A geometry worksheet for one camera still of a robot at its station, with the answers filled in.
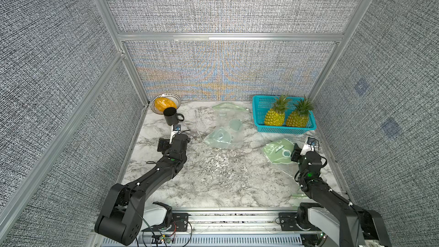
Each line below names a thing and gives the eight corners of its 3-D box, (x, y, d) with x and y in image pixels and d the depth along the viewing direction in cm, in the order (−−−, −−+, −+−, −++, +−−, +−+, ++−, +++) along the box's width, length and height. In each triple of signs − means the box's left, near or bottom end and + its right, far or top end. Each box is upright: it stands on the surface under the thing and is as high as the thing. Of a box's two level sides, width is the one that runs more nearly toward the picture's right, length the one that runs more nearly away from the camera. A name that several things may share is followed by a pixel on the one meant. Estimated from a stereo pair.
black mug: (165, 125, 109) (162, 116, 102) (168, 116, 114) (164, 107, 107) (183, 125, 109) (181, 116, 102) (185, 116, 114) (182, 107, 107)
